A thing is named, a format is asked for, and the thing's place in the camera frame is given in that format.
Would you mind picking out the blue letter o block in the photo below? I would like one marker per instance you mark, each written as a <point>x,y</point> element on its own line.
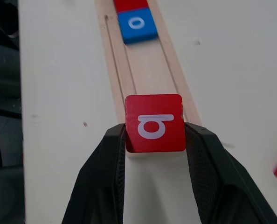
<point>137,25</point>

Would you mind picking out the red letter b block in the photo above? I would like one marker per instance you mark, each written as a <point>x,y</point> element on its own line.
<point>155,123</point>

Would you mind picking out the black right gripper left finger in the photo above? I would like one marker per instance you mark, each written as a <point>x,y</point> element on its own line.
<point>99,177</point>

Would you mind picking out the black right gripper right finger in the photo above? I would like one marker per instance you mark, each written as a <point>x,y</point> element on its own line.
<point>222,182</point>

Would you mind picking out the wooden letter tray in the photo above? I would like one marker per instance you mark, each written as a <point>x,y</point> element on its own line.
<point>150,70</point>

